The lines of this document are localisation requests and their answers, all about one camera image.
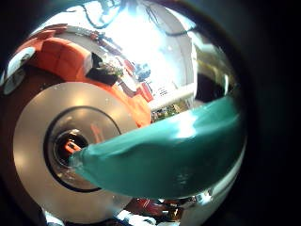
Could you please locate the bouquet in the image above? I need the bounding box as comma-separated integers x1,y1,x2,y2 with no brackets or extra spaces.
68,94,248,201

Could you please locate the white tubular bar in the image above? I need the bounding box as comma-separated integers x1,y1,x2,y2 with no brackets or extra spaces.
147,82,196,111

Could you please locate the green leafy plant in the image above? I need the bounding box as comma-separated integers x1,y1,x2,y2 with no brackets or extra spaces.
99,60,126,78

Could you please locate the black planter box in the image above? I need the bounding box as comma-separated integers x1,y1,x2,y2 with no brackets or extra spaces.
86,67,120,88

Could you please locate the round silver metal disc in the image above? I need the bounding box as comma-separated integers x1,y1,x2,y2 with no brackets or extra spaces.
42,105,124,193

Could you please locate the red plastic device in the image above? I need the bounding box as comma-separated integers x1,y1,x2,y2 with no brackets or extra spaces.
124,197,190,222

